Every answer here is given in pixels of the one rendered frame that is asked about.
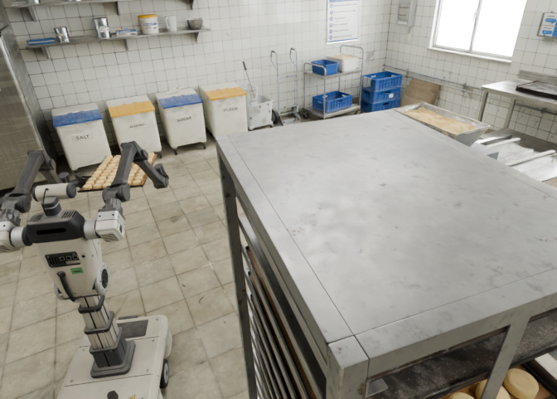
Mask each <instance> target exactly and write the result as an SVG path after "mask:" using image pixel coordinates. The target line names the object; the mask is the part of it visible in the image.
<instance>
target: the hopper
mask: <svg viewBox="0 0 557 399"><path fill-rule="evenodd" d="M419 109H421V111H423V112H426V113H430V114H432V115H436V116H438V115H442V116H443V117H445V119H447V120H450V121H452V122H456V121H459V122H461V123H462V124H469V125H471V126H472V127H474V128H476V129H473V130H469V131H466V132H462V133H459V134H453V133H450V132H448V131H447V130H444V129H440V128H439V127H436V126H434V125H431V124H428V123H426V122H424V121H422V120H420V119H416V118H414V117H412V116H409V115H407V114H404V113H408V112H410V113H411V112H416V111H417V110H419ZM392 110H394V111H396V112H398V113H400V114H402V115H404V116H406V117H408V118H411V119H413V120H415V121H417V122H419V123H421V124H423V125H425V126H427V127H429V128H431V129H433V130H436V131H438V132H439V133H441V134H444V135H446V136H448V137H449V138H451V139H454V140H456V141H458V142H459V143H462V144H465V145H467V146H468V147H471V146H472V145H473V144H474V143H475V142H476V141H477V140H478V139H479V138H480V137H481V136H482V134H483V133H484V132H485V131H486V130H487V129H488V128H490V126H491V125H488V124H484V123H482V122H479V121H476V120H474V119H469V118H468V117H465V116H462V115H460V114H455V113H453V112H451V111H448V110H445V109H441V108H439V107H436V106H433V105H430V104H427V103H424V102H423V103H419V104H414V105H406V106H402V107H398V108H393V109H392ZM437 111H438V112H437ZM401 112H404V113H401Z"/></svg>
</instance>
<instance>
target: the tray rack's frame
mask: <svg viewBox="0 0 557 399"><path fill-rule="evenodd" d="M227 136H228V137H229V139H227V140H221V141H217V145H218V152H219V155H220V156H221V158H222V160H223V162H224V164H225V166H226V168H227V170H228V172H229V174H230V176H231V178H232V179H233V181H234V183H235V185H236V187H237V189H238V191H239V193H240V195H241V197H242V199H243V201H244V203H245V205H246V206H247V208H248V210H249V213H250V215H251V216H252V218H253V220H254V223H255V225H256V226H257V227H258V229H259V232H260V234H261V236H262V237H263V239H264V242H265V244H266V246H267V247H268V249H269V251H270V253H271V255H272V257H273V258H274V261H275V263H276V265H277V267H278V269H279V271H280V273H281V274H282V276H283V278H284V280H285V282H286V284H287V286H288V288H289V290H290V292H291V294H292V296H293V297H294V299H295V301H296V303H297V305H298V307H299V309H300V311H301V313H302V315H303V317H304V319H305V320H306V322H307V324H308V327H309V328H310V330H311V332H312V335H313V337H314V338H315V340H316V342H317V344H318V346H319V348H320V349H321V351H322V354H323V356H324V358H325V359H326V361H327V390H326V399H364V393H365V387H366V377H370V376H373V375H376V374H377V373H380V372H384V371H386V370H389V369H391V368H393V367H398V366H399V365H402V364H405V363H408V362H411V361H414V360H415V359H418V358H421V357H424V356H427V355H429V354H431V353H436V352H437V351H440V350H443V349H445V348H449V347H451V346H453V345H456V344H459V343H462V342H465V341H467V340H469V339H472V338H475V337H478V336H481V335H483V334H485V333H489V332H491V331H494V330H496V329H499V328H502V327H505V326H507V325H508V326H507V329H506V332H505V335H504V337H503V339H502V342H501V346H500V347H499V350H498V352H497V355H496V358H495V361H494V363H493V365H492V369H491V371H490V373H489V376H488V378H487V382H486V384H485V387H484V388H483V391H482V394H481V397H480V399H496V396H497V394H498V392H499V390H500V388H501V385H502V383H503V381H504V378H505V376H506V373H507V371H508V368H509V366H510V365H511V361H512V359H513V357H514V355H515V352H516V350H517V347H518V345H519V343H520V340H521V338H522V335H523V333H524V331H525V329H526V325H527V324H528V322H529V319H530V317H532V316H534V315H537V314H540V313H543V312H545V311H547V310H550V309H553V308H556V307H557V189H555V188H553V187H551V186H549V185H547V184H545V183H543V182H541V181H539V180H537V179H534V178H532V177H530V176H528V175H526V174H524V173H522V172H520V171H518V170H516V169H514V168H512V167H509V166H507V165H505V164H504V163H501V162H499V161H497V160H495V159H494V158H491V157H489V156H487V155H486V154H483V153H480V152H478V151H477V150H475V149H473V148H470V147H468V146H467V145H465V144H462V143H459V142H458V141H456V140H454V139H451V138H449V137H448V136H446V135H444V134H441V133H439V132H438V131H436V130H433V129H431V128H429V127H427V126H425V125H423V124H421V123H419V122H417V121H415V120H413V119H411V118H408V117H406V116H404V115H402V114H400V113H398V112H397V113H392V114H387V113H385V112H383V111H376V112H370V113H364V114H354V115H349V116H344V117H338V118H333V119H323V120H318V121H312V122H307V123H301V124H291V125H285V126H280V127H275V128H269V129H260V130H254V131H249V132H243V133H237V134H228V135H227ZM354 336H355V337H354Z"/></svg>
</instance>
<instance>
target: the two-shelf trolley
mask: <svg viewBox="0 0 557 399"><path fill-rule="evenodd" d="M342 46H349V45H344V44H342V45H341V47H340V53H341V48H342ZM349 47H354V48H359V49H362V58H360V57H358V58H357V59H362V63H361V68H356V69H355V70H352V71H345V72H341V71H337V73H336V74H332V75H326V68H325V67H324V66H320V65H316V64H313V63H308V62H305V63H304V65H303V118H304V119H307V118H308V117H309V114H308V113H310V114H314V115H316V116H318V117H321V118H322V119H326V118H329V117H332V116H335V115H339V114H344V113H347V112H351V111H353V110H357V111H356V112H355V114H360V112H361V86H360V98H359V105H355V104H351V107H348V108H345V109H340V110H336V111H333V112H330V113H325V99H326V80H328V79H332V78H337V77H339V88H338V91H340V83H341V76H344V75H352V74H355V73H360V72H361V85H362V73H363V61H364V49H363V48H362V47H359V46H349ZM306 64H309V65H312V66H318V67H322V68H323V69H324V75H320V74H317V73H314V72H312V70H308V71H306V70H305V65H306ZM305 75H310V76H313V77H316V78H319V79H323V80H324V101H323V112H322V111H320V110H317V109H314V108H313V107H312V106H309V107H306V108H305ZM306 112H308V113H306Z"/></svg>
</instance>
